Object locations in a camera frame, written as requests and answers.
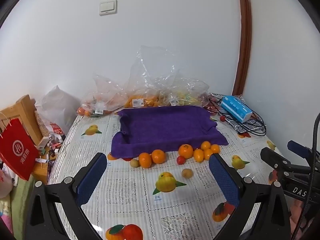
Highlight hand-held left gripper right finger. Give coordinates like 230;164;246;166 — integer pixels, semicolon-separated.
209;152;292;240

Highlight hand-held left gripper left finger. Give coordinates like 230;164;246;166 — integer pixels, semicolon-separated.
24;152;108;240

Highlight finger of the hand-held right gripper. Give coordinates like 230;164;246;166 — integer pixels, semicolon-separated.
260;147;293;174
287;140;320;160

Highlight large orange mandarin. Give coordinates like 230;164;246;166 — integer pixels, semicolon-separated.
151;149;166;164
139;152;152;168
178;144;194;159

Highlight purple towel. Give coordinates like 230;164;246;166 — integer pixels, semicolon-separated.
111;106;229;158

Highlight person's right hand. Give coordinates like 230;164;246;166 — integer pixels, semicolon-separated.
290;200;310;227

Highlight checked cloth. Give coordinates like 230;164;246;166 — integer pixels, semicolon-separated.
226;119;265;133

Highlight pile of small packets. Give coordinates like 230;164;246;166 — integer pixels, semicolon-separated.
37;130;66;165

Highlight blue tissue box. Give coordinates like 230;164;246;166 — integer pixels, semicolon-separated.
220;95;253;123

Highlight green cloth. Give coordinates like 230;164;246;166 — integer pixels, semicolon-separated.
0;179;35;233

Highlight clear bag of red fruit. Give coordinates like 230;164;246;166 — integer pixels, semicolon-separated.
200;92;222;113

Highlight white plastic bag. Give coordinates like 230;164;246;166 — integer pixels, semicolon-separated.
35;85;82;137

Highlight red paper bag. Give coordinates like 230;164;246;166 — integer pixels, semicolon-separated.
0;112;39;180

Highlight clear bag of persimmons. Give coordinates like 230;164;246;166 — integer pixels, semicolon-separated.
77;74;128;118

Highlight pink bag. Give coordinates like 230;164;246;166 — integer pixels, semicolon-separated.
0;167;13;198

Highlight clear bag of kumquats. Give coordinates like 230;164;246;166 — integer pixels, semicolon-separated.
124;45;182;108

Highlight wooden furniture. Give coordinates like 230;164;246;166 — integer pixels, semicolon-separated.
0;94;50;180

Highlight clear bag of yellow fruit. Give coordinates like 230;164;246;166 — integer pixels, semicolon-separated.
157;77;210;107

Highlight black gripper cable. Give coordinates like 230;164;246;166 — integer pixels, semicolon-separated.
299;112;320;230

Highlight black cables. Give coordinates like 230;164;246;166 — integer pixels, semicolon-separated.
207;92;267;137

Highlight brown door frame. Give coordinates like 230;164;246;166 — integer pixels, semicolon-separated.
232;0;252;95

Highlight white light switch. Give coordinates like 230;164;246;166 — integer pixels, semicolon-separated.
99;0;117;17

